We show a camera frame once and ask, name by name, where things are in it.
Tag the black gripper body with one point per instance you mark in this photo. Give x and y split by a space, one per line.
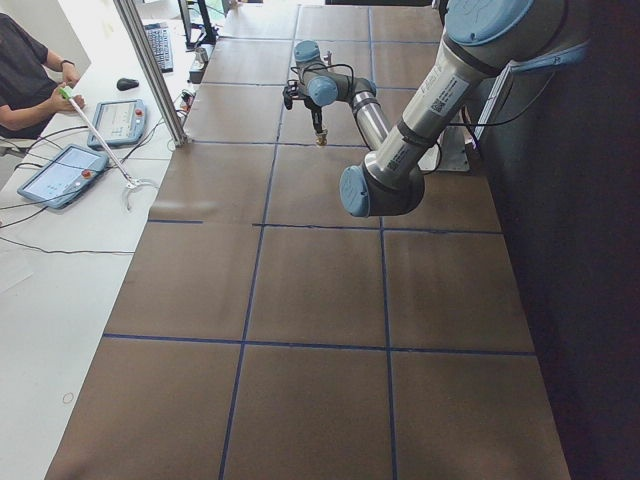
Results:
314 114

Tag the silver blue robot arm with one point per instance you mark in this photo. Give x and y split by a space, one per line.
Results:
479 40

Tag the black monitor stand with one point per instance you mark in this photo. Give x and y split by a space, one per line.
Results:
197 32

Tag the black keyboard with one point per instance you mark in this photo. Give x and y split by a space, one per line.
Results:
159 38

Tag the black computer mouse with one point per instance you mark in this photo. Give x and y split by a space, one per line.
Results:
125 84

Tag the far blue teach pendant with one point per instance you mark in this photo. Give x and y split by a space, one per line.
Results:
120 123

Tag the blue teach pendant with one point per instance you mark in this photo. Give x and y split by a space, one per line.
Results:
66 177
120 123

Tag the white reacher grabber stick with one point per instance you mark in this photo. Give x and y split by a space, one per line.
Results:
132 184

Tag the near blue teach pendant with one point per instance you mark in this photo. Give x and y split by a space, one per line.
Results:
66 177

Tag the person in dark shirt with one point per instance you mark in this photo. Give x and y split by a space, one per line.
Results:
32 77

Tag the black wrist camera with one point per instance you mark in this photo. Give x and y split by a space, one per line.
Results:
291 94

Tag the aluminium frame post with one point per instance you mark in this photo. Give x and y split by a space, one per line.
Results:
136 32

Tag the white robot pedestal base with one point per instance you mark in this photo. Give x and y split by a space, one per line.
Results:
449 155

